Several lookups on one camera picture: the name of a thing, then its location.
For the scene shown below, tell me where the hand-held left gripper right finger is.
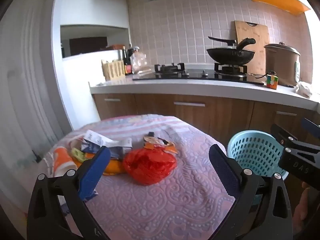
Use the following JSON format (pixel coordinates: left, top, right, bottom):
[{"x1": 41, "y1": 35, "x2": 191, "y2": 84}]
[{"x1": 209, "y1": 144, "x2": 293, "y2": 240}]

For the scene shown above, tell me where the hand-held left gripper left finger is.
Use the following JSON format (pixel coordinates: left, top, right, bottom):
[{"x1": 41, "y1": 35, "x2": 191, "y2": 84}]
[{"x1": 27, "y1": 145, "x2": 112, "y2": 240}]

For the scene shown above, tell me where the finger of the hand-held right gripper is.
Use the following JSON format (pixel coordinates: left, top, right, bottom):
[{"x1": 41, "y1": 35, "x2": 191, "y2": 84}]
[
  {"x1": 271, "y1": 123, "x2": 320, "y2": 155},
  {"x1": 301, "y1": 118, "x2": 320, "y2": 137}
]

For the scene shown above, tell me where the long orange peel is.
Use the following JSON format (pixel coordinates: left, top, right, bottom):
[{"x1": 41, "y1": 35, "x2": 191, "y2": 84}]
[{"x1": 103, "y1": 158, "x2": 125, "y2": 176}]

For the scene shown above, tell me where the white blue carton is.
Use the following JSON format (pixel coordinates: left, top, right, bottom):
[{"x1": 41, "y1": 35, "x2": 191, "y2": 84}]
[{"x1": 81, "y1": 129, "x2": 133, "y2": 162}]

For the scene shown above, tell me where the light blue perforated basket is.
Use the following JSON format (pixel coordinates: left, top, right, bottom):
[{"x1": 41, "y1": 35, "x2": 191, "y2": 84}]
[{"x1": 227, "y1": 130, "x2": 290, "y2": 205}]

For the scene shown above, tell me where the red plastic bag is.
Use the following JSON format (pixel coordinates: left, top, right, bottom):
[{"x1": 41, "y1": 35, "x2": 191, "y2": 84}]
[{"x1": 122, "y1": 148, "x2": 178, "y2": 186}]

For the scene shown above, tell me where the torn orange snack wrapper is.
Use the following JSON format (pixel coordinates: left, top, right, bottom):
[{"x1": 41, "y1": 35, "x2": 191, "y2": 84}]
[{"x1": 143, "y1": 132, "x2": 178, "y2": 155}]

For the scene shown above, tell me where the person's right hand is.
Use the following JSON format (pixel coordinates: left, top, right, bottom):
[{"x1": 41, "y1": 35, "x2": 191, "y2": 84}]
[{"x1": 294, "y1": 181, "x2": 320, "y2": 230}]

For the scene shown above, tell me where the green plastic wrapper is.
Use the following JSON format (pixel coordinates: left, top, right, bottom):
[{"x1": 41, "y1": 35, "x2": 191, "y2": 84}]
[{"x1": 71, "y1": 148, "x2": 87, "y2": 162}]

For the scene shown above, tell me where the white paper scrap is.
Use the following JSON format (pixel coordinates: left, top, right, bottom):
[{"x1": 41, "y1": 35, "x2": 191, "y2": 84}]
[{"x1": 81, "y1": 189, "x2": 99, "y2": 202}]

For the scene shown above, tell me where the red white paper cup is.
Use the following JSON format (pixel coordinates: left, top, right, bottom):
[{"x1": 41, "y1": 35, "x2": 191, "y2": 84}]
[{"x1": 53, "y1": 147, "x2": 78, "y2": 172}]

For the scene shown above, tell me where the wooden kitchen counter cabinet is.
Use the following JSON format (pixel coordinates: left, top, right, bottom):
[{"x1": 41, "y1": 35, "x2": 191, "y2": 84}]
[{"x1": 89, "y1": 76, "x2": 320, "y2": 155}]

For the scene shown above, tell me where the colourful puzzle cube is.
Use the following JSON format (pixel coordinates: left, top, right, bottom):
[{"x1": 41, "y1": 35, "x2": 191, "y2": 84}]
[{"x1": 266, "y1": 74, "x2": 279, "y2": 90}]

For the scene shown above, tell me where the brown rice cooker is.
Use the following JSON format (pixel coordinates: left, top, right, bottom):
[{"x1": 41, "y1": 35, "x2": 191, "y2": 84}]
[{"x1": 264, "y1": 42, "x2": 301, "y2": 88}]

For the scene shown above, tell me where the black burner grate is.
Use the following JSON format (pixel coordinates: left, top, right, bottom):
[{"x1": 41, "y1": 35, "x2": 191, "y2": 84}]
[
  {"x1": 214, "y1": 63, "x2": 248, "y2": 77},
  {"x1": 154, "y1": 63, "x2": 186, "y2": 75}
]

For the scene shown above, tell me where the black wok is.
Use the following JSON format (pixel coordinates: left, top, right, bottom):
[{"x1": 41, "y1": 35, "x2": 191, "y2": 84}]
[{"x1": 206, "y1": 38, "x2": 256, "y2": 66}]

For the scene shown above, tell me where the black glass cooktop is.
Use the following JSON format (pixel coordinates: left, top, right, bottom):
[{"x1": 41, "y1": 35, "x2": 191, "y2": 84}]
[{"x1": 132, "y1": 68, "x2": 267, "y2": 84}]

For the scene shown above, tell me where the cream slotted basket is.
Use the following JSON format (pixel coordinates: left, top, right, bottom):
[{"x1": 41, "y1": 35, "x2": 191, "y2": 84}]
[{"x1": 101, "y1": 59, "x2": 126, "y2": 81}]

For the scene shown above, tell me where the wooden cutting board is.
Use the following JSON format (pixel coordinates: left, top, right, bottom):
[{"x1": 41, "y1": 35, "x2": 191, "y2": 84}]
[{"x1": 234, "y1": 20, "x2": 271, "y2": 77}]

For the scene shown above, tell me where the black utensil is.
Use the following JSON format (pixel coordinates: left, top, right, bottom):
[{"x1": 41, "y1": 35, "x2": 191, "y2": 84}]
[{"x1": 208, "y1": 36, "x2": 237, "y2": 46}]

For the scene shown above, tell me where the dark sauce bottle red label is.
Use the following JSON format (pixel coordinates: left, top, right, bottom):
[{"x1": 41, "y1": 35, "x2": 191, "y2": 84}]
[{"x1": 121, "y1": 46, "x2": 132, "y2": 76}]

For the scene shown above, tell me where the clear plastic bag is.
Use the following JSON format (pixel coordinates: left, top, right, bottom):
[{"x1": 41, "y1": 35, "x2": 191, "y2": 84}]
[{"x1": 130, "y1": 48, "x2": 152, "y2": 74}]

